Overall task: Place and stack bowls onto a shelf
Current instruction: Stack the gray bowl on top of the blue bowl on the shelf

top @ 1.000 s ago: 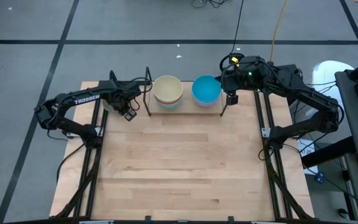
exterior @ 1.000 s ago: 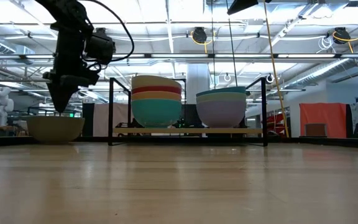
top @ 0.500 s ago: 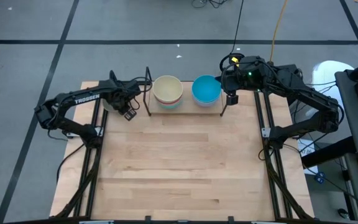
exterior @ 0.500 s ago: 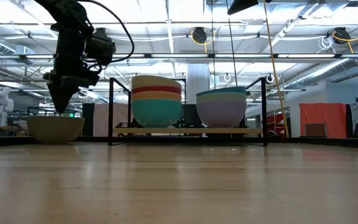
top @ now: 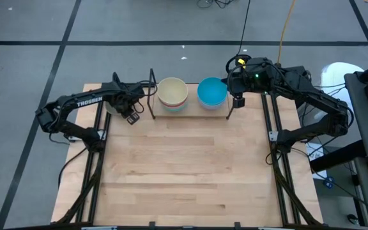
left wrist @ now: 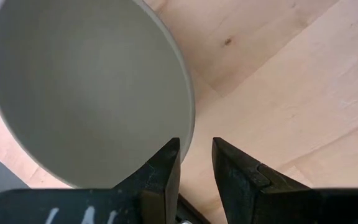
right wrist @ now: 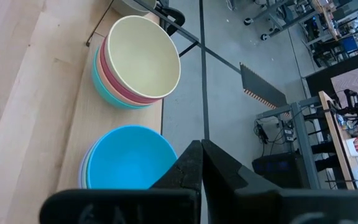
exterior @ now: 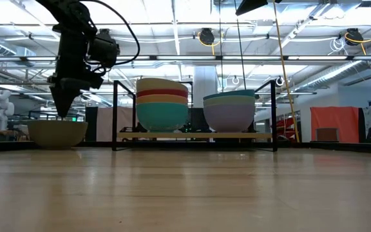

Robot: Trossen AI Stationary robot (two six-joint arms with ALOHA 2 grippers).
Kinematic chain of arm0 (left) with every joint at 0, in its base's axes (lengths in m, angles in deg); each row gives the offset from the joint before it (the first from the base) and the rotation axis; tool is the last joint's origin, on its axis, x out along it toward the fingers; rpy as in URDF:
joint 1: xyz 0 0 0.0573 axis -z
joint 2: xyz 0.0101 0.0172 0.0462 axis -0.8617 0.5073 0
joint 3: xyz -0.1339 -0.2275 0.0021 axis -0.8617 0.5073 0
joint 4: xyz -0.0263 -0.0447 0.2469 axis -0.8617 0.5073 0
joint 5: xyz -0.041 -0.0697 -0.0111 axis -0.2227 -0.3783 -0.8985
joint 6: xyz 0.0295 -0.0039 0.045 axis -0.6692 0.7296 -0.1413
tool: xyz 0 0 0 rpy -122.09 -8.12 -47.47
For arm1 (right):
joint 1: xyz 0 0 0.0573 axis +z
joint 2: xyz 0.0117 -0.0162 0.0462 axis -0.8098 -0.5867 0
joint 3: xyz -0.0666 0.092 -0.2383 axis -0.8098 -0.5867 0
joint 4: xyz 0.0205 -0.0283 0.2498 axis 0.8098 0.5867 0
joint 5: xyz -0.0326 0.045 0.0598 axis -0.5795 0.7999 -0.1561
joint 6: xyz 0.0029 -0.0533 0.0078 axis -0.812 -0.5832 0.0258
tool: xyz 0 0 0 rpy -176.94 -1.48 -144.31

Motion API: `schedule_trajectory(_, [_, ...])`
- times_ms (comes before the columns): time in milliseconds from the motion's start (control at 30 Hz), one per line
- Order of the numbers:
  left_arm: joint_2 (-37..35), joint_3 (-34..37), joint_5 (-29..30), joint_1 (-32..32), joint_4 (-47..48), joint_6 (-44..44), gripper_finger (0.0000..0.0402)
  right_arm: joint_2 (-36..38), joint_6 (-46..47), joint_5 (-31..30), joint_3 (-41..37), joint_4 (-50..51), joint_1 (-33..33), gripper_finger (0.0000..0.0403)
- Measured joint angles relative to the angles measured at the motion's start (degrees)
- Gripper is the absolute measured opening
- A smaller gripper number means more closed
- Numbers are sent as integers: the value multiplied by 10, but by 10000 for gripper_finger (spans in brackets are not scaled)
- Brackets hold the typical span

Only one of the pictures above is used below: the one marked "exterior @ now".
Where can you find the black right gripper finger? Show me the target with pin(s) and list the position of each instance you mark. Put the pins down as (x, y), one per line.
(251, 4)

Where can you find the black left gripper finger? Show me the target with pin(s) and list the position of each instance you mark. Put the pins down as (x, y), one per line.
(63, 100)

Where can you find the grey olive bowl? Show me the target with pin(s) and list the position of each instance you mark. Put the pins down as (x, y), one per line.
(56, 135)

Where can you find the cream bowl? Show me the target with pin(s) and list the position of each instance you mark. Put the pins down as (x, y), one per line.
(159, 84)

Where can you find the magenta pink bowl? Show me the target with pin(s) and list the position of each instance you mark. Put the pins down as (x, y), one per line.
(163, 93)

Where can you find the salmon orange bowl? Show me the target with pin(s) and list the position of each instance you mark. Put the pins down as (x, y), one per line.
(163, 99)

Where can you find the teal green bowl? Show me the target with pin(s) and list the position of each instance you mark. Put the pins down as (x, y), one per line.
(162, 117)

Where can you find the light green bowl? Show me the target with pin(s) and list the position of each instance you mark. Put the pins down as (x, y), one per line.
(229, 101)

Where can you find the lavender bowl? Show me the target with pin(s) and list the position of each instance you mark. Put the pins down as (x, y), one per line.
(229, 117)

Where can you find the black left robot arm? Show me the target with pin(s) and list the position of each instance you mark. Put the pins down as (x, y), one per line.
(72, 48)

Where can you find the beige partition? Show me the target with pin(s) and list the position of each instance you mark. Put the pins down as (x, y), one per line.
(105, 124)

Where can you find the white humanoid robot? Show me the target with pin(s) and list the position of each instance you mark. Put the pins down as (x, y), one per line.
(0, 109)

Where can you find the white pillar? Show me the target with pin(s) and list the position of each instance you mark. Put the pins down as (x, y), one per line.
(205, 83)

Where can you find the red storage bins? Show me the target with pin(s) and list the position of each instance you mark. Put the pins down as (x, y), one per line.
(283, 129)

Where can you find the orange cloth partition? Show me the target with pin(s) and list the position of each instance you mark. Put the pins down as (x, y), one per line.
(333, 117)

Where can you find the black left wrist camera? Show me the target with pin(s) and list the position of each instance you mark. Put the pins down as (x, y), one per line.
(103, 50)

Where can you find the silver ventilation duct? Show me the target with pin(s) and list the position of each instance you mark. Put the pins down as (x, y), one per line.
(333, 75)

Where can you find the wooden shelf with black frame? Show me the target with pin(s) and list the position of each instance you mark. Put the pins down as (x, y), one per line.
(192, 135)

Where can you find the black aluminium table frame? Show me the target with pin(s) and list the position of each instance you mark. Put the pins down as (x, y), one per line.
(333, 146)

